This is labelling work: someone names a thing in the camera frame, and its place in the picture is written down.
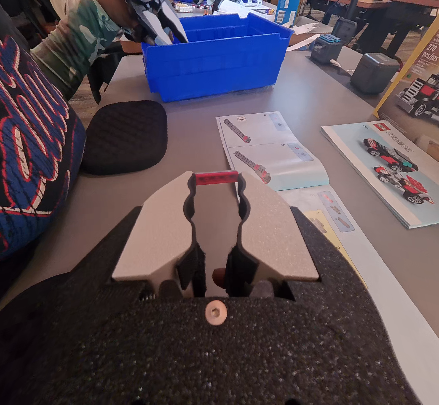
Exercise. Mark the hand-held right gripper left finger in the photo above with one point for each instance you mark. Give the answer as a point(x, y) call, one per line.
point(154, 233)

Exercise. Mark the person's left forearm camouflage sleeve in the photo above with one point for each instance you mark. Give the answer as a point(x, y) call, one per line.
point(79, 45)

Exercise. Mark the open lego instruction booklet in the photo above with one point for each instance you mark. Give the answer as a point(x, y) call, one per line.
point(274, 151)

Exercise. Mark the red lego brick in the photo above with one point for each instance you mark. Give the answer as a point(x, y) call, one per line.
point(216, 178)

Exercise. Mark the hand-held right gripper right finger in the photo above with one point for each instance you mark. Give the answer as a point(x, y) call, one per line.
point(277, 237)

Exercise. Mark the black quilted pad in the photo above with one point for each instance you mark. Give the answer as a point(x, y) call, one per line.
point(125, 137)

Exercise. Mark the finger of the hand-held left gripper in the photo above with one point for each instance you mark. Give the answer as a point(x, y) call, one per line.
point(157, 28)
point(173, 22)

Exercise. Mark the black battery charger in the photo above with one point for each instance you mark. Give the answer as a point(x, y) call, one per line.
point(325, 48)

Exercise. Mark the dark grey cube device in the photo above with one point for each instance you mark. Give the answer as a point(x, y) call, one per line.
point(373, 74)

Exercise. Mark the person's black lettered sweater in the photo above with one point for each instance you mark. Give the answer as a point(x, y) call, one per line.
point(31, 144)

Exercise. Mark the lego booklet with car cover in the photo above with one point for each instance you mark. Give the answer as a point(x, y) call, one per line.
point(387, 168)

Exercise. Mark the yellow lego box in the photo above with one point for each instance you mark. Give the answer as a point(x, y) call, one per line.
point(411, 96)

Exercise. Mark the blue plastic bin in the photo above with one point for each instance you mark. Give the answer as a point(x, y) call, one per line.
point(219, 65)

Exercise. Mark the person's left hand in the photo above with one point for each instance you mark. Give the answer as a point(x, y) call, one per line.
point(115, 10)

